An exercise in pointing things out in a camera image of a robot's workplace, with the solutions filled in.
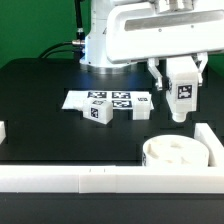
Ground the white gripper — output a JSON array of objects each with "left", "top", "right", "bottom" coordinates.
[{"left": 106, "top": 0, "right": 224, "bottom": 91}]

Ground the white round stool seat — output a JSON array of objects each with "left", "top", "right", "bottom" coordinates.
[{"left": 142, "top": 135, "right": 209, "bottom": 167}]

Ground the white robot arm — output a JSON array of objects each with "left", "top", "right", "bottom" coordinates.
[{"left": 80, "top": 0, "right": 224, "bottom": 89}]

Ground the white paper with tags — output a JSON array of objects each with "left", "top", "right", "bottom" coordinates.
[{"left": 62, "top": 90, "right": 151, "bottom": 110}]

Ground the white left fence block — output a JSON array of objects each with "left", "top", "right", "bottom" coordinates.
[{"left": 0, "top": 121, "right": 6, "bottom": 144}]

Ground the white right fence wall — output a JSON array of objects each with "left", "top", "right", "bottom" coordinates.
[{"left": 194, "top": 123, "right": 224, "bottom": 168}]

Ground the white fence wall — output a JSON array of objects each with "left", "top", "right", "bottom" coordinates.
[
  {"left": 0, "top": 165, "right": 224, "bottom": 194},
  {"left": 194, "top": 123, "right": 224, "bottom": 168}
]

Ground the black cable bundle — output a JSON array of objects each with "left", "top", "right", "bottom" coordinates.
[{"left": 38, "top": 39, "right": 86, "bottom": 60}]

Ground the white front fence wall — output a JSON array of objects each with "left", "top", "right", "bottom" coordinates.
[{"left": 0, "top": 165, "right": 224, "bottom": 194}]

